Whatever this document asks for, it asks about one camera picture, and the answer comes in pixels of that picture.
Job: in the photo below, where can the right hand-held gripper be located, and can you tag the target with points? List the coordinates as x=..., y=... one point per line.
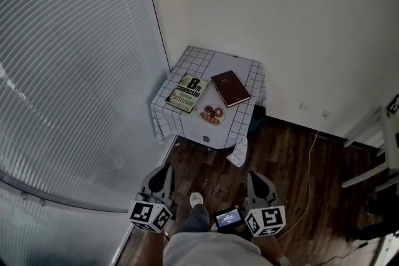
x=268, y=219

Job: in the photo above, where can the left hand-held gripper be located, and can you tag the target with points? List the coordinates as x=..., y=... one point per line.
x=149, y=215

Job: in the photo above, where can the yellow paperback book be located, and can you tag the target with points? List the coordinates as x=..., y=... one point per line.
x=187, y=93

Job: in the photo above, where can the maroon hardcover book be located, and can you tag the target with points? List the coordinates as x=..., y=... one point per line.
x=230, y=88

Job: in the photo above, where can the person's left forearm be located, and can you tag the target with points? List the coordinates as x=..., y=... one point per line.
x=156, y=246

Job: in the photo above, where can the person's right forearm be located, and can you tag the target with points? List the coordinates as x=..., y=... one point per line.
x=271, y=249

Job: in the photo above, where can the person's white shoe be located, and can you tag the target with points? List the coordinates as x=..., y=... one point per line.
x=196, y=198

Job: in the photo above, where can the small black screen device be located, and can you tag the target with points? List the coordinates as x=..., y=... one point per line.
x=229, y=218

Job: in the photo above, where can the person's dark trouser leg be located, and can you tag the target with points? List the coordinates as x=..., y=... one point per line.
x=196, y=218

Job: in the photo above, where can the person's white shirt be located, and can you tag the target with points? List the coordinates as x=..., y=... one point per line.
x=212, y=250

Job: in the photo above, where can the heart-shaped snack dish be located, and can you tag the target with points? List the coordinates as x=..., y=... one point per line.
x=205, y=116

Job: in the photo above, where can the white grid tablecloth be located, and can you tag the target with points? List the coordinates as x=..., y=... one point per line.
x=229, y=63

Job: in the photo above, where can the white metal rack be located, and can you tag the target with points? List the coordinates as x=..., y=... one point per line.
x=383, y=140

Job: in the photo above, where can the white window blinds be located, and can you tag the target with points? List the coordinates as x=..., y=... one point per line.
x=68, y=71

